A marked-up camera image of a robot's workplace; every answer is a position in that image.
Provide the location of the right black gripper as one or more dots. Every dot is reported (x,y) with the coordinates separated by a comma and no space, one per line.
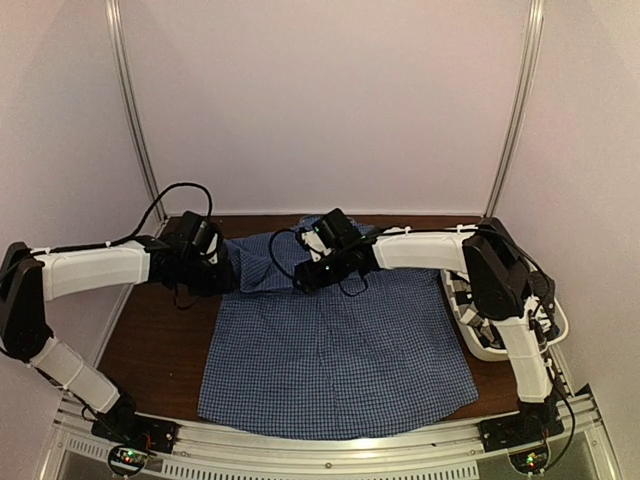
(312,278)

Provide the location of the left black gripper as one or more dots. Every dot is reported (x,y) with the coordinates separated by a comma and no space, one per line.
(224,282)

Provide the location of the blue checked long sleeve shirt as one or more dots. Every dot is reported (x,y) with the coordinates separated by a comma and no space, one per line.
(371,357)

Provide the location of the white plastic basket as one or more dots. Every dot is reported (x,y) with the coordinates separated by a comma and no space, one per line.
(555,332)

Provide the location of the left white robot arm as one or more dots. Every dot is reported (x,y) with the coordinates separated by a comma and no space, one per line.
(32,278)

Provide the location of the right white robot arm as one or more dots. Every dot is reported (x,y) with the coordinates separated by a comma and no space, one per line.
(508,288)

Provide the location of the black white plaid shirt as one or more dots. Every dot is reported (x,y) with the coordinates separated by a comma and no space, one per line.
(481,338)

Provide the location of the left round circuit board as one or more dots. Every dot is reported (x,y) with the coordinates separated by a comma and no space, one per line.
(126,461)

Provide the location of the round circuit board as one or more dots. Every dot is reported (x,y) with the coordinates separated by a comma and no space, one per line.
(530,461)
(126,461)

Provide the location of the right round circuit board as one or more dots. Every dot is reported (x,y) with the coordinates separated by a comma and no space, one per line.
(530,461)

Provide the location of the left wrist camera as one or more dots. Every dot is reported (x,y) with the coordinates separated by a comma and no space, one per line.
(198,237)

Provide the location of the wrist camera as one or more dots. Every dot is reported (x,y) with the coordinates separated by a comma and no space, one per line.
(331,232)
(198,237)

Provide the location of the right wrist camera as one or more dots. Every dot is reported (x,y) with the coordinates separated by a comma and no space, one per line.
(331,232)

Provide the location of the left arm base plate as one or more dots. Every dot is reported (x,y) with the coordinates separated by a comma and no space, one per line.
(146,434)

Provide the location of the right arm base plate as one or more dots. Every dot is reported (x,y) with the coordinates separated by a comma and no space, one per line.
(516,430)

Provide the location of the left aluminium frame post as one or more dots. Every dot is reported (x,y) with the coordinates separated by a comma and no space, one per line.
(131,110)

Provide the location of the aluminium frame post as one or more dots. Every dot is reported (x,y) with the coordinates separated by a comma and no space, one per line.
(527,70)
(131,110)

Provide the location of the right aluminium frame post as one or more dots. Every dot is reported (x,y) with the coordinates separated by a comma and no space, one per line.
(527,70)

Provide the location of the aluminium front rail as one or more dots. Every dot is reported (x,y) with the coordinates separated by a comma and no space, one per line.
(449,450)

